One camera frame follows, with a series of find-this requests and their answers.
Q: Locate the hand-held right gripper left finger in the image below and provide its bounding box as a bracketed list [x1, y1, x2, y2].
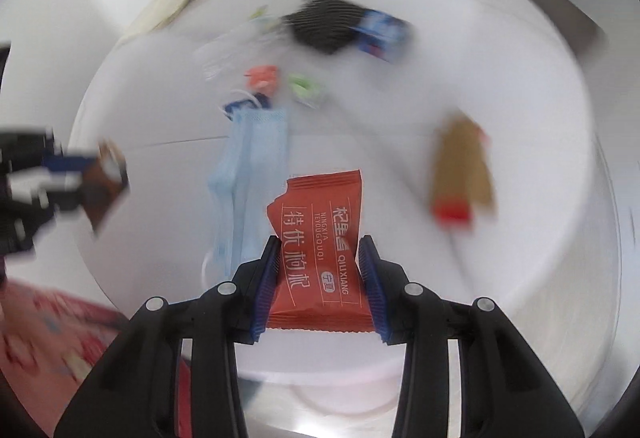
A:
[54, 235, 282, 438]

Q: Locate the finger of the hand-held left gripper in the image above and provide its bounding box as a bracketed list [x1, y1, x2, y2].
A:
[44, 153, 101, 173]
[40, 183, 88, 215]

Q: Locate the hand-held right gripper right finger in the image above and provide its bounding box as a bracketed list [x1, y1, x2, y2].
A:
[356, 235, 586, 438]

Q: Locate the dark brown snack packet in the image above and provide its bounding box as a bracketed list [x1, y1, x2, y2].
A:
[80, 140, 131, 233]

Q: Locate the red snack packet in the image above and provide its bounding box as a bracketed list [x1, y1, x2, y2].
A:
[266, 169, 376, 334]

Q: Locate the clear plastic wrapper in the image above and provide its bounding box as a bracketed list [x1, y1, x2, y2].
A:
[192, 35, 251, 81]

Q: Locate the small orange wrapper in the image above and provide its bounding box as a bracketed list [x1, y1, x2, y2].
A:
[244, 65, 280, 93]

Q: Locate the black foam mesh net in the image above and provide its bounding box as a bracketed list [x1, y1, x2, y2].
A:
[282, 0, 368, 56]

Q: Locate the blue face mask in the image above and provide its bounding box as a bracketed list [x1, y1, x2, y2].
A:
[202, 90, 291, 283]

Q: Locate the red printed garment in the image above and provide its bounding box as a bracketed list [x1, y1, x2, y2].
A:
[0, 280, 191, 438]

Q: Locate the brown packet with red end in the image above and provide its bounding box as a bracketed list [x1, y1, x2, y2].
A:
[429, 113, 498, 229]

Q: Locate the dark blue wrapper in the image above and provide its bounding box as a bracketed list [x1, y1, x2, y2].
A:
[222, 92, 273, 119]

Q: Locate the green candy wrapper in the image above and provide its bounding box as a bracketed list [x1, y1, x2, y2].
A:
[287, 74, 326, 106]

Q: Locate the blue snack packet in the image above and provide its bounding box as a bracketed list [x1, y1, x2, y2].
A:
[355, 9, 413, 63]

